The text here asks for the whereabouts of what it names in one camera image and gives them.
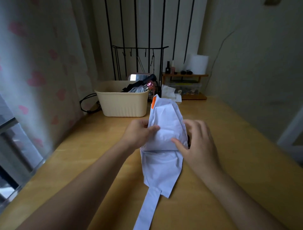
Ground black metal hook rack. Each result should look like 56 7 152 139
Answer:
112 45 169 98

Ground black cable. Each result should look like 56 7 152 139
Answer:
79 93 102 114

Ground small wooden desk shelf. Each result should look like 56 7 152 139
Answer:
162 72 209 100

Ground small table mirror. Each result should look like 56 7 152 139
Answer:
127 73 152 82

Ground metal window frame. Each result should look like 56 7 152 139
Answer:
0 94 49 210

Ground white curtain with pink hearts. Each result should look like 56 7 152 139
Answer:
0 0 101 158

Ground beige ribbed plastic basket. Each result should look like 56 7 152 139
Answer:
94 81 150 118

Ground thin wall cable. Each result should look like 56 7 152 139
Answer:
205 23 241 91

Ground black metal bar railing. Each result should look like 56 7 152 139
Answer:
104 0 196 81

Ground person's right hand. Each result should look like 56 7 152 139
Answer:
171 119 223 176

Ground person's left forearm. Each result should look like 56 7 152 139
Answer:
16 140 134 230

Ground clear plastic storage box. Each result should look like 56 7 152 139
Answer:
165 82 202 96

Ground crumpled white tissue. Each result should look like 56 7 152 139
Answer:
161 85 182 103

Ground person's right forearm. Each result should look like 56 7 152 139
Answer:
201 166 289 230

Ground white plastic mailer bag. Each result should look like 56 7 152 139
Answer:
133 94 190 230

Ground white paper roll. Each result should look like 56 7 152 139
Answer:
187 54 209 75

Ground person's left hand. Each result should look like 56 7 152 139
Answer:
120 119 160 155

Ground black hair dryer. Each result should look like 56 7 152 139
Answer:
122 74 157 93

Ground white furniture frame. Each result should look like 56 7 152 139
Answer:
276 111 303 167

